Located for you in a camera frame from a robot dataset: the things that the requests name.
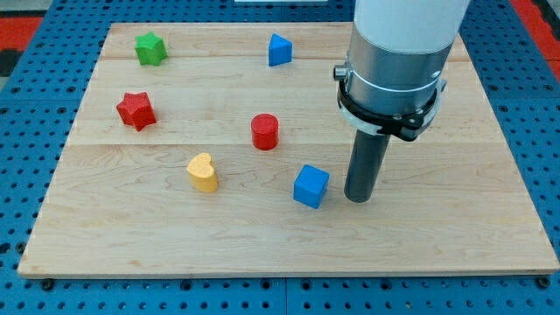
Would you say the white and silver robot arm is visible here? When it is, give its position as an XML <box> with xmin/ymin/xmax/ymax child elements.
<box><xmin>333</xmin><ymin>0</ymin><xmax>470</xmax><ymax>141</ymax></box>

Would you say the yellow heart block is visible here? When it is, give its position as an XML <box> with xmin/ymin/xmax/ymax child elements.
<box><xmin>186</xmin><ymin>152</ymin><xmax>218</xmax><ymax>193</ymax></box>

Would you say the red cylinder block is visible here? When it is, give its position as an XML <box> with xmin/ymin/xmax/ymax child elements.
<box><xmin>250</xmin><ymin>113</ymin><xmax>279</xmax><ymax>151</ymax></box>

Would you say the blue cube block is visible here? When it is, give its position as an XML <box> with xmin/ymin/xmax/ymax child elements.
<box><xmin>293</xmin><ymin>164</ymin><xmax>330</xmax><ymax>209</ymax></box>

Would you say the light wooden board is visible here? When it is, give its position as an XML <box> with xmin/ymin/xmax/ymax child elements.
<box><xmin>18</xmin><ymin>23</ymin><xmax>559</xmax><ymax>279</ymax></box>

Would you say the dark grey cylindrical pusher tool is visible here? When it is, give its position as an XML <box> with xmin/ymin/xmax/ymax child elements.
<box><xmin>344</xmin><ymin>130</ymin><xmax>390</xmax><ymax>203</ymax></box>

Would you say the blue triangular prism block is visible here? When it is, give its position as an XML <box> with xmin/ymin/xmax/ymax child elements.
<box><xmin>268</xmin><ymin>33</ymin><xmax>293</xmax><ymax>67</ymax></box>

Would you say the red star block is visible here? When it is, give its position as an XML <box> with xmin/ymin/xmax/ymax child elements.
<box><xmin>116</xmin><ymin>92</ymin><xmax>157</xmax><ymax>131</ymax></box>

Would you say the green star block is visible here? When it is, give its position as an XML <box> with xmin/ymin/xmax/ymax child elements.
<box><xmin>135</xmin><ymin>31</ymin><xmax>167</xmax><ymax>67</ymax></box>

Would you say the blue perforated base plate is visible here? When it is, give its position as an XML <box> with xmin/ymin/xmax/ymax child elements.
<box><xmin>1</xmin><ymin>0</ymin><xmax>559</xmax><ymax>314</ymax></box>

